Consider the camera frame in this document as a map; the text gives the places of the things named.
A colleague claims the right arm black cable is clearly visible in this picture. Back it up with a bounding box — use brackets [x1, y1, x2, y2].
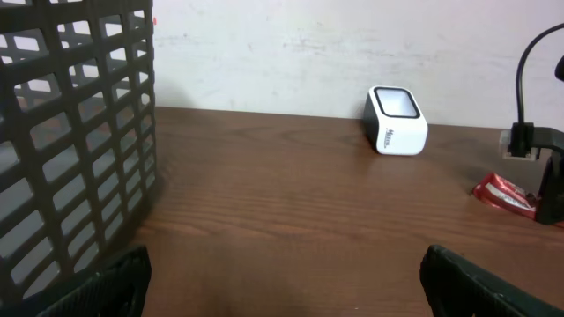
[515, 22, 564, 127]

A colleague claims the grey plastic basket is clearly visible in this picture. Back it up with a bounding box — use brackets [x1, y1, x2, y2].
[1, 0, 157, 307]

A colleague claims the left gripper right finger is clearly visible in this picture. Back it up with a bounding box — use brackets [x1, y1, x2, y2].
[419, 246, 563, 317]

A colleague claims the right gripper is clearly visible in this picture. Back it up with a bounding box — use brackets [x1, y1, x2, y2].
[532, 127, 564, 225]

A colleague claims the red chocolate bar wrapper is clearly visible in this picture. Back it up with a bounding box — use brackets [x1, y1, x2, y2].
[472, 173, 540, 220]

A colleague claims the white barcode scanner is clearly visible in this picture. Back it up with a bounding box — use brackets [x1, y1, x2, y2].
[361, 85, 428, 156]

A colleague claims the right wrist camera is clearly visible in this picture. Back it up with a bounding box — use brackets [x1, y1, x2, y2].
[499, 122, 540, 161]

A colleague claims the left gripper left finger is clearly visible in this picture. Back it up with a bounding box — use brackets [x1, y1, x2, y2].
[1, 245, 152, 317]

